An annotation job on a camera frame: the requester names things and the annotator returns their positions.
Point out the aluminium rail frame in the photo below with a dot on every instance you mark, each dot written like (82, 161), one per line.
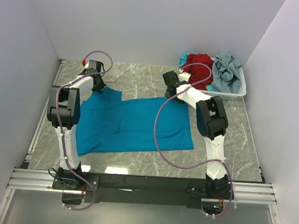
(29, 198)

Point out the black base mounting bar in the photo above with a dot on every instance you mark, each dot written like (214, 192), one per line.
(132, 189)

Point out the blue t shirt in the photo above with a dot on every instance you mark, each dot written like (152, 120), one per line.
(110, 124)

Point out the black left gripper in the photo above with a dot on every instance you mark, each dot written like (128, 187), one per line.
(99, 85)

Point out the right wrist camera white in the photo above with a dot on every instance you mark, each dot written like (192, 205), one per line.
(184, 76)

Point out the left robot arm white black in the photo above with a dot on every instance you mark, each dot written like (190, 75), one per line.
(63, 111)

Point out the grey t shirt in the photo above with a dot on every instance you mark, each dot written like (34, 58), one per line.
(225, 71)

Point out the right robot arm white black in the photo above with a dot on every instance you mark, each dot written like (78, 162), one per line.
(212, 123)

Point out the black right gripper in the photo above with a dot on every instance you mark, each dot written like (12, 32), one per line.
(171, 90)

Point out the white laundry basket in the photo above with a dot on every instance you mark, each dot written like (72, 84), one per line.
(228, 96)

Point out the red t shirt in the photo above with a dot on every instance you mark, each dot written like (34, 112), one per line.
(198, 72)

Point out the light blue garment in basket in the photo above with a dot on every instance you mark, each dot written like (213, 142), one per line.
(183, 59)

